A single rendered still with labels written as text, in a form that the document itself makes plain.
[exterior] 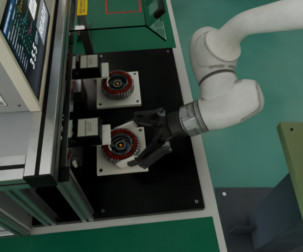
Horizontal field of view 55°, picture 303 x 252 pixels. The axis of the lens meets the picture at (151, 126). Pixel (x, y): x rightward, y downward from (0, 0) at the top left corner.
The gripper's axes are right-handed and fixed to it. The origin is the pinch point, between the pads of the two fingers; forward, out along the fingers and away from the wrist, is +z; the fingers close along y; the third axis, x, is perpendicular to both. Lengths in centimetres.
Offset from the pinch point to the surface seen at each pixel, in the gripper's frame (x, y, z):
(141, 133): 4.9, -4.9, -4.4
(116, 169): 0.8, 6.5, 3.0
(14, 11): -47.5, 0.0, -11.0
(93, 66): -13.5, -21.7, 0.3
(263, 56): 121, -111, -53
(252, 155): 106, -30, -25
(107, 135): -8.4, 0.8, -0.6
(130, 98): 3.7, -19.4, -2.2
